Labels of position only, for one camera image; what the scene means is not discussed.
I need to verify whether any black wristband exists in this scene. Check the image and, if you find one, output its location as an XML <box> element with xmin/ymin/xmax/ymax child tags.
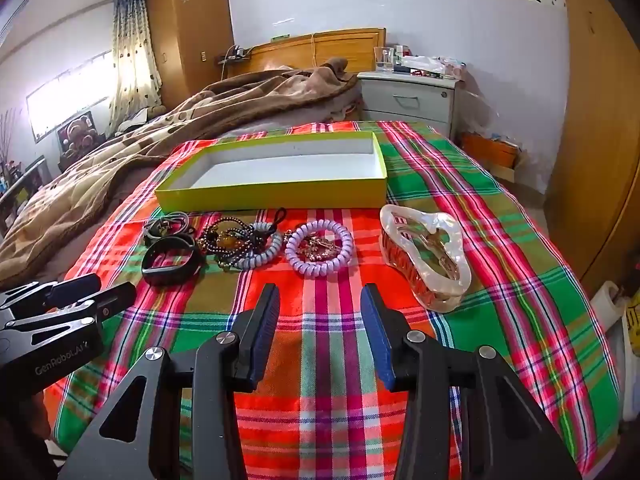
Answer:
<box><xmin>141</xmin><ymin>233</ymin><xmax>206</xmax><ymax>287</ymax></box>

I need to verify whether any pink metal chain bracelet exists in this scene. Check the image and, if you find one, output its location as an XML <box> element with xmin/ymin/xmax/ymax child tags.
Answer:
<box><xmin>295</xmin><ymin>234</ymin><xmax>337</xmax><ymax>261</ymax></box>

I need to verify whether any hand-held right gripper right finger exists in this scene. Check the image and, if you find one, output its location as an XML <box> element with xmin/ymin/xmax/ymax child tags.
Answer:
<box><xmin>360</xmin><ymin>282</ymin><xmax>583</xmax><ymax>480</ymax></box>

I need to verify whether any pale grey spiral hair tie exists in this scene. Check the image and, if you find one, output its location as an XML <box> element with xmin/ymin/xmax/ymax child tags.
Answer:
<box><xmin>232</xmin><ymin>222</ymin><xmax>283</xmax><ymax>271</ymax></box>

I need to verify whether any red green plaid cloth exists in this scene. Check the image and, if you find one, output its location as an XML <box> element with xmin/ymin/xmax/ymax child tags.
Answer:
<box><xmin>42</xmin><ymin>120</ymin><xmax>623</xmax><ymax>480</ymax></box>

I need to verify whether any tall wooden wardrobe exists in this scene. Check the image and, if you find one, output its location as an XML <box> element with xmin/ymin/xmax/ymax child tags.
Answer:
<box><xmin>146</xmin><ymin>0</ymin><xmax>236</xmax><ymax>111</ymax></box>

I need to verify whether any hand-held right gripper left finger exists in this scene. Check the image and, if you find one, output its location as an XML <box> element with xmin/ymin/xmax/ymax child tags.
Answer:
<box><xmin>57</xmin><ymin>283</ymin><xmax>282</xmax><ymax>480</ymax></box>

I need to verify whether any clear plastic bag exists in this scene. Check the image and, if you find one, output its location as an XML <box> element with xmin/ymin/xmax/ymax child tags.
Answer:
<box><xmin>400</xmin><ymin>55</ymin><xmax>466</xmax><ymax>81</ymax></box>

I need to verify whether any grey cord bracelet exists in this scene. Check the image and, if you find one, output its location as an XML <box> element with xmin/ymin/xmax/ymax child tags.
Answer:
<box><xmin>143</xmin><ymin>211</ymin><xmax>191</xmax><ymax>246</ymax></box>

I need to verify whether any teddy bear picture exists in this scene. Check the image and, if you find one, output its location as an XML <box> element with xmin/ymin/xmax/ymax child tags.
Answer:
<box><xmin>56</xmin><ymin>110</ymin><xmax>98</xmax><ymax>161</ymax></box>

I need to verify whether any purple spiral hair tie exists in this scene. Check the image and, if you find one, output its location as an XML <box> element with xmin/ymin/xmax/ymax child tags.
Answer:
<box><xmin>284</xmin><ymin>219</ymin><xmax>355</xmax><ymax>279</ymax></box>

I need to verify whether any dark beaded necklace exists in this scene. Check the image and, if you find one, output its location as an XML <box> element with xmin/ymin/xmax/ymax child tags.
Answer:
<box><xmin>200</xmin><ymin>216</ymin><xmax>261</xmax><ymax>272</ymax></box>

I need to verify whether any pearly translucent hair claw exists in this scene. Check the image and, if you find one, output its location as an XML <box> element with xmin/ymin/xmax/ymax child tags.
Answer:
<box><xmin>380</xmin><ymin>204</ymin><xmax>473</xmax><ymax>313</ymax></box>

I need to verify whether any gold beaded bracelet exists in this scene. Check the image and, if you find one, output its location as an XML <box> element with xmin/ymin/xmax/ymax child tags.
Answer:
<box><xmin>196</xmin><ymin>230</ymin><xmax>221</xmax><ymax>256</ymax></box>

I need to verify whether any wide wooden wardrobe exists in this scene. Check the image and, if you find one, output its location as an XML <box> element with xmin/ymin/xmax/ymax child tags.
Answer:
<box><xmin>542</xmin><ymin>0</ymin><xmax>640</xmax><ymax>301</ymax></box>

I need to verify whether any grey nightstand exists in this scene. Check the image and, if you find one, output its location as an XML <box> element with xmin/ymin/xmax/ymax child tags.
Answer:
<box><xmin>356</xmin><ymin>70</ymin><xmax>463</xmax><ymax>138</ymax></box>

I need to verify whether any brown patterned blanket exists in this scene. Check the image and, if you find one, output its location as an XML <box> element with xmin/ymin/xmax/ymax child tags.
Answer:
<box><xmin>0</xmin><ymin>57</ymin><xmax>358</xmax><ymax>291</ymax></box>

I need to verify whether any white plastic bag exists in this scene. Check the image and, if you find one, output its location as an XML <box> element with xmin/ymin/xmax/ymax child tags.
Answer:
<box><xmin>590</xmin><ymin>280</ymin><xmax>640</xmax><ymax>426</ymax></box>

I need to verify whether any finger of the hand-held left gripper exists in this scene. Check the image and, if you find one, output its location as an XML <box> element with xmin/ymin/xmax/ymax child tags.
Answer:
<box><xmin>0</xmin><ymin>282</ymin><xmax>137</xmax><ymax>346</ymax></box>
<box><xmin>0</xmin><ymin>273</ymin><xmax>102</xmax><ymax>312</ymax></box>

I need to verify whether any window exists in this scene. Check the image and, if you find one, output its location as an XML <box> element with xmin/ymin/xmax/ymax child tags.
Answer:
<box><xmin>25</xmin><ymin>50</ymin><xmax>113</xmax><ymax>143</ymax></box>

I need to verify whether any yellow-green cardboard box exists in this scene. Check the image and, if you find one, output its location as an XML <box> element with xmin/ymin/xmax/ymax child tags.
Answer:
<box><xmin>154</xmin><ymin>131</ymin><xmax>389</xmax><ymax>215</ymax></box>

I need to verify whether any dotted beige curtain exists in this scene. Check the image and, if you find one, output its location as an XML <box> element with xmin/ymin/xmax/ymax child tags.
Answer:
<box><xmin>107</xmin><ymin>0</ymin><xmax>163</xmax><ymax>133</ymax></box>

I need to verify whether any wooden headboard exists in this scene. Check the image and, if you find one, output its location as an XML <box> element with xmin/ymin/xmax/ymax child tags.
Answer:
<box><xmin>240</xmin><ymin>27</ymin><xmax>387</xmax><ymax>78</ymax></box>

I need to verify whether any power strip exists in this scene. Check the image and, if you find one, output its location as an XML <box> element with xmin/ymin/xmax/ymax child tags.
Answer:
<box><xmin>217</xmin><ymin>45</ymin><xmax>251</xmax><ymax>64</ymax></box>

